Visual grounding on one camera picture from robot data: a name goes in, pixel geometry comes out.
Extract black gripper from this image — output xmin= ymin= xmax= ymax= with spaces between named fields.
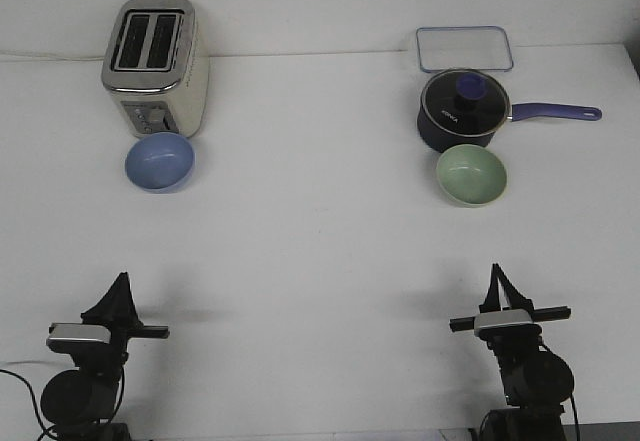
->
xmin=449 ymin=263 xmax=571 ymax=332
xmin=81 ymin=272 xmax=169 ymax=356

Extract green bowl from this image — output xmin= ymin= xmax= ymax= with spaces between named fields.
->
xmin=435 ymin=144 xmax=508 ymax=207

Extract blue bowl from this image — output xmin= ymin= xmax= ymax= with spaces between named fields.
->
xmin=124 ymin=132 xmax=196 ymax=194

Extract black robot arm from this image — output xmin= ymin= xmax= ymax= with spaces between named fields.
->
xmin=40 ymin=272 xmax=170 ymax=440
xmin=449 ymin=263 xmax=575 ymax=440

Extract dark blue saucepan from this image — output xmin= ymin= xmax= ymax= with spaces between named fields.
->
xmin=416 ymin=68 xmax=602 ymax=153

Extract glass pot lid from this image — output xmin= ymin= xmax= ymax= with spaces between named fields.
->
xmin=422 ymin=69 xmax=510 ymax=137

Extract cream and steel toaster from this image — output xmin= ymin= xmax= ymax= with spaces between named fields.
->
xmin=101 ymin=0 xmax=210 ymax=138

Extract clear rectangular container lid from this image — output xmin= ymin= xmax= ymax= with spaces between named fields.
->
xmin=415 ymin=25 xmax=514 ymax=73

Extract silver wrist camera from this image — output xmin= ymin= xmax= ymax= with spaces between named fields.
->
xmin=473 ymin=309 xmax=533 ymax=337
xmin=46 ymin=323 xmax=111 ymax=354

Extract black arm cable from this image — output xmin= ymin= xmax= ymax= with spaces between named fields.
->
xmin=539 ymin=343 xmax=581 ymax=441
xmin=0 ymin=369 xmax=56 ymax=441

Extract white toaster power cord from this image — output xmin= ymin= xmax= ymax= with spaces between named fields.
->
xmin=0 ymin=50 xmax=106 ymax=60

